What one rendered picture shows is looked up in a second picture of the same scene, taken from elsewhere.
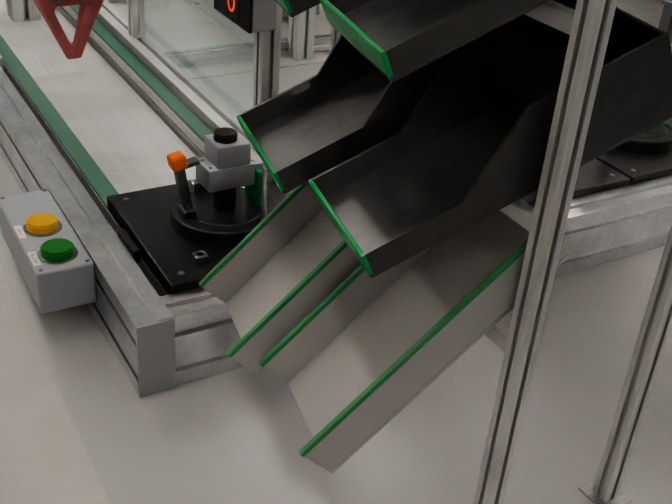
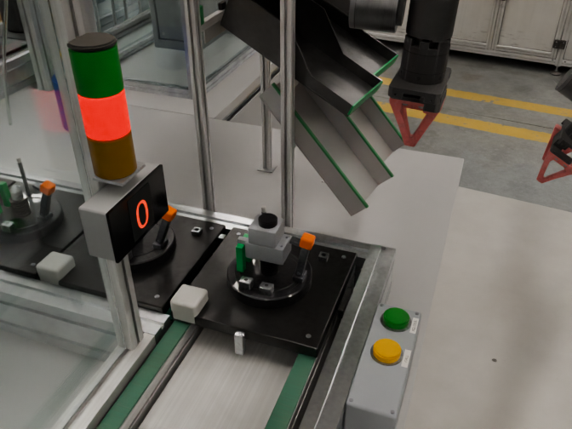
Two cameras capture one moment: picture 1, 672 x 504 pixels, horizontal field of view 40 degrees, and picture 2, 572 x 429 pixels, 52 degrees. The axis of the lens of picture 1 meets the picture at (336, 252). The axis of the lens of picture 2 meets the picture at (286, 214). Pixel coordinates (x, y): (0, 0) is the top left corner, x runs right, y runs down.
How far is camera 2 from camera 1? 1.68 m
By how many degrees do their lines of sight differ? 98
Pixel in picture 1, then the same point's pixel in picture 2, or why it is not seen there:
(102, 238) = (354, 321)
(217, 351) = not seen: hidden behind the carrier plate
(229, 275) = (352, 197)
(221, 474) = (387, 241)
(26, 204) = (379, 390)
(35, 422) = (452, 308)
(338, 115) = (323, 76)
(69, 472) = (451, 277)
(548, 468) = (270, 180)
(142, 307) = (378, 263)
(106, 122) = not seen: outside the picture
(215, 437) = not seen: hidden behind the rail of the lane
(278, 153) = (357, 96)
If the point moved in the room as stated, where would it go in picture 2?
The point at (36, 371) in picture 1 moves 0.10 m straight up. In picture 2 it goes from (431, 338) to (440, 294)
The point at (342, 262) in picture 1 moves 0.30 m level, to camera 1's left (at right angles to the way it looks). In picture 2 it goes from (345, 122) to (471, 184)
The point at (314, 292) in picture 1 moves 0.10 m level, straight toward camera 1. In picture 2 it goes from (357, 139) to (391, 124)
